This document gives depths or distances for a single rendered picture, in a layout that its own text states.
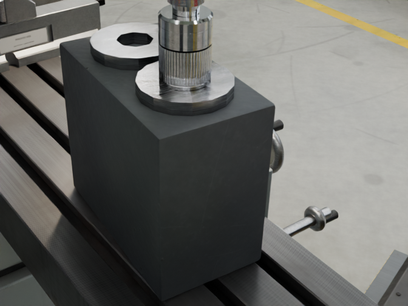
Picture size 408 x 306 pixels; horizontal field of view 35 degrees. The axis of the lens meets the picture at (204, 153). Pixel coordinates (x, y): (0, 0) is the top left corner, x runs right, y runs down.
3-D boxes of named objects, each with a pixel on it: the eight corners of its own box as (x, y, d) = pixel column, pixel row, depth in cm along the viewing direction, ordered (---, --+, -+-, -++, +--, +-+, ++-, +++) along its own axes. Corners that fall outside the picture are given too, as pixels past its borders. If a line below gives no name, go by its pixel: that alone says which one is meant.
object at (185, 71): (157, 91, 57) (156, 33, 54) (159, 68, 61) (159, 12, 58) (211, 93, 57) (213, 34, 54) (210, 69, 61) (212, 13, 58)
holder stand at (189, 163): (161, 158, 84) (159, 9, 73) (262, 260, 68) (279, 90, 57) (72, 186, 78) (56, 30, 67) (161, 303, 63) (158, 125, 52)
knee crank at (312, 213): (325, 210, 148) (328, 189, 145) (345, 224, 144) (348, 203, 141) (252, 248, 137) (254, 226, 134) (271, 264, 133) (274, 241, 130)
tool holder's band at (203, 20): (156, 33, 54) (156, 21, 53) (159, 12, 58) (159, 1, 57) (213, 34, 54) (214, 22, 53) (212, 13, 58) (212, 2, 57)
